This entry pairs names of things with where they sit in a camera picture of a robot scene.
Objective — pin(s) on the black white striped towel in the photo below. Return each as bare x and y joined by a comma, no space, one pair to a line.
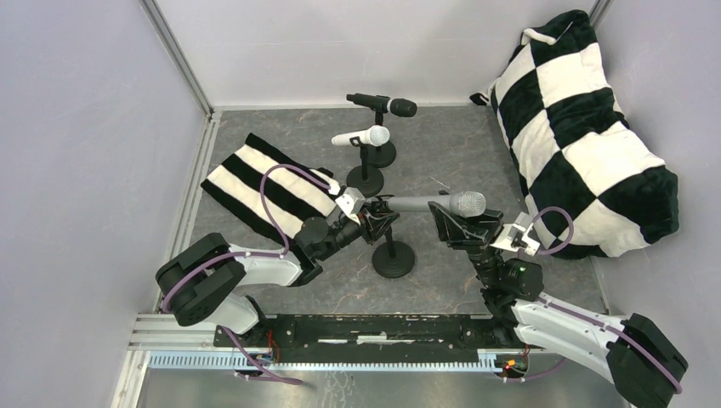
269,191

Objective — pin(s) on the black mic stand with clip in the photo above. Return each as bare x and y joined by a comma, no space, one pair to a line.
382,156

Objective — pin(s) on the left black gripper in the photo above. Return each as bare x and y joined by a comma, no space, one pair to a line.
365,223

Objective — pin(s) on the grey tube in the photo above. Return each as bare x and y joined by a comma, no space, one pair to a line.
465,204

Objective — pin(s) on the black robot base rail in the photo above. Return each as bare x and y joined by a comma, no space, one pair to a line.
385,338

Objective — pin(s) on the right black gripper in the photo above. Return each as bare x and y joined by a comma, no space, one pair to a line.
470,229

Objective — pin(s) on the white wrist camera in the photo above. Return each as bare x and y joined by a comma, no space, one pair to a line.
515,237
350,201

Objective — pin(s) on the black handheld microphone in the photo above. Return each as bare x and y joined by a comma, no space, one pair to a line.
383,104

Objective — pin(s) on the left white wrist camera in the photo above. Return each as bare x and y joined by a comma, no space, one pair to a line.
350,201

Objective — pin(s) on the black mic stand ring holder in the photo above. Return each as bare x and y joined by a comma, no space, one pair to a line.
367,179

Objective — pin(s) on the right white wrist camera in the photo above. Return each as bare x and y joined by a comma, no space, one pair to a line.
515,237

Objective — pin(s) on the white tube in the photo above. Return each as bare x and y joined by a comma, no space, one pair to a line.
375,136

